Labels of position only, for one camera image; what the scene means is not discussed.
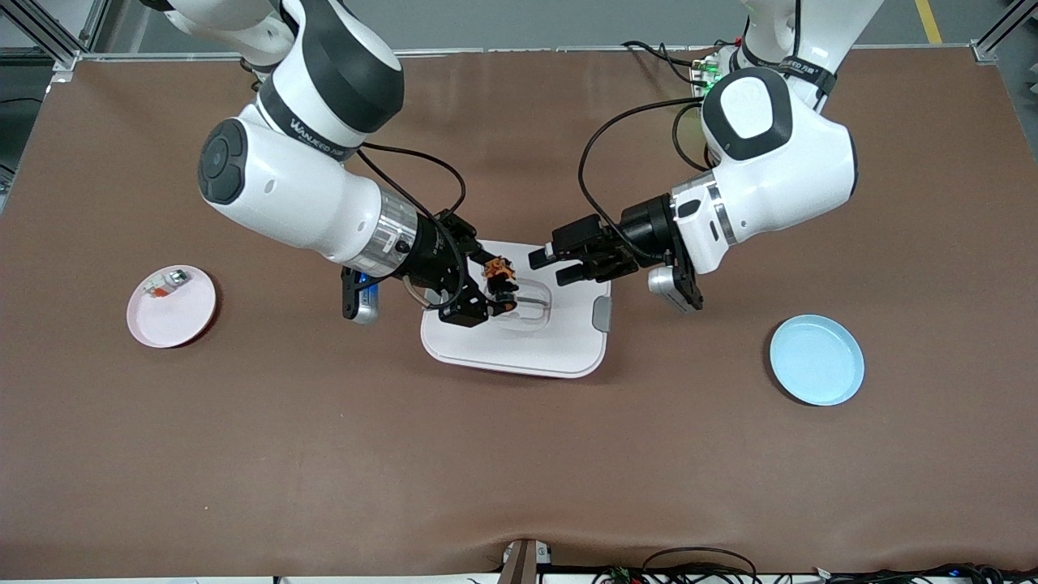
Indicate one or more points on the metal table clamp bracket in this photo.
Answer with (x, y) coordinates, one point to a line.
(523, 564)

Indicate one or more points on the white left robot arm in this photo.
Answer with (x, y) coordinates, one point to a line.
(770, 162)

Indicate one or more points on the aluminium frame profile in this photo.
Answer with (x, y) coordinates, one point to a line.
(1001, 36)
(49, 36)

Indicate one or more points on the orange and black push-button switch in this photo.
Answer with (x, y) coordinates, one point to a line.
(499, 272)

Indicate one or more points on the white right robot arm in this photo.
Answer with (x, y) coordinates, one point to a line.
(292, 186)

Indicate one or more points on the silver table edge rail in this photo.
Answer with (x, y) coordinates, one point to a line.
(527, 51)

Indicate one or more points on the pale pink round plate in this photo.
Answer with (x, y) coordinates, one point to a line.
(174, 320)

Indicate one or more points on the light blue round plate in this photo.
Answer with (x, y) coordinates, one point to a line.
(815, 361)

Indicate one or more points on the white lidded box grey clips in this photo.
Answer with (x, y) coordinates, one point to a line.
(519, 349)

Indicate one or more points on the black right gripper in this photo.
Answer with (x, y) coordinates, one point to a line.
(432, 258)

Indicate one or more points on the small white orange part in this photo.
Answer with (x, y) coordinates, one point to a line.
(166, 284)

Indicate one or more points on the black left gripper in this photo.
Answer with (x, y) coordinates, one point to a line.
(643, 227)

